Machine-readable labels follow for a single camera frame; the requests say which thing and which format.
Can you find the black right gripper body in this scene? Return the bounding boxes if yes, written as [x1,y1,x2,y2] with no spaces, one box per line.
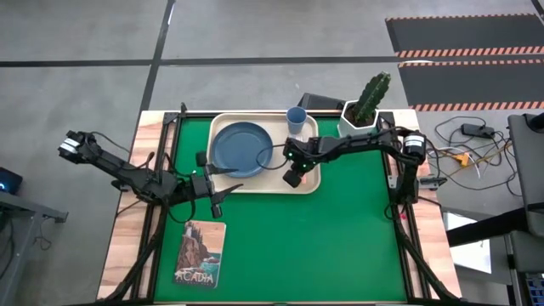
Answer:
[281,135,321,190]

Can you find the blue plate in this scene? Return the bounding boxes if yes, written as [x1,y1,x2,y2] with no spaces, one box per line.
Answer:
[210,121,275,179]

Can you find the green table mat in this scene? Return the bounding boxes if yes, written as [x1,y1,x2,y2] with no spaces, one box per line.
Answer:
[153,116,409,303]

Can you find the grey side table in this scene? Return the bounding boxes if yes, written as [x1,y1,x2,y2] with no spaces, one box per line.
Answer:
[0,190,70,306]

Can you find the black aluminium frame rail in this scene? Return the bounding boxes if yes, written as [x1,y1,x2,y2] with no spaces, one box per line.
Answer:
[377,110,427,303]
[129,101,184,303]

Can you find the green cactus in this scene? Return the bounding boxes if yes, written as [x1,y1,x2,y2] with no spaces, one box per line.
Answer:
[351,71,393,128]

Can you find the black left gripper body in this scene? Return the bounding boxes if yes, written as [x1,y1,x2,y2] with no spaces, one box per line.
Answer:
[186,150,225,220]

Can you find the blue cup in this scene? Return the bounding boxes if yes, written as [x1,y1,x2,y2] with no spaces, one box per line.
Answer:
[285,105,309,137]

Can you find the black sleeved cable bundle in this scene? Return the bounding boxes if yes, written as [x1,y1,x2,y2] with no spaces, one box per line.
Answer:
[99,203,167,303]
[390,203,462,303]

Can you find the tangled floor cables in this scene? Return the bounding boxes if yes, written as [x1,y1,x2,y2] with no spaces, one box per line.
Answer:
[422,115,524,199]

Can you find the black computer monitor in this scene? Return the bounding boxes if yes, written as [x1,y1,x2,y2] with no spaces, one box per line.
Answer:
[296,92,347,112]

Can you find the black power adapter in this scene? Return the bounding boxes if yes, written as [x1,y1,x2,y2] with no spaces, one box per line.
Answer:
[460,122,496,139]

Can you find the beige plastic tray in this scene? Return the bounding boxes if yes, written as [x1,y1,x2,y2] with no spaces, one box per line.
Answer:
[206,111,322,196]

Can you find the Acadia picture book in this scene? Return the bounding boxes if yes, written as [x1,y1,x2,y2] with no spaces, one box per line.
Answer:
[173,218,228,291]

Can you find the white faceted plant pot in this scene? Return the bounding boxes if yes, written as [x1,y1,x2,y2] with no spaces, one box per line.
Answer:
[337,99,381,139]

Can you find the black device with blue light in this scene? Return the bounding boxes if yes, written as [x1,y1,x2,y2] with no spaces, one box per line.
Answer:
[0,167,24,196]

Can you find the black hazard-striped floor mat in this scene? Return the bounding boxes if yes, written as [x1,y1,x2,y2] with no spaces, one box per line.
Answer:
[384,13,544,60]
[397,59,544,113]

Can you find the grey metal clamp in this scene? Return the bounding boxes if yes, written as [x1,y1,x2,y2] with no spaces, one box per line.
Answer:
[418,174,448,190]

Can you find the white paper sheet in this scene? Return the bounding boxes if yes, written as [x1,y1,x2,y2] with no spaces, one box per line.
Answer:
[443,212,493,275]

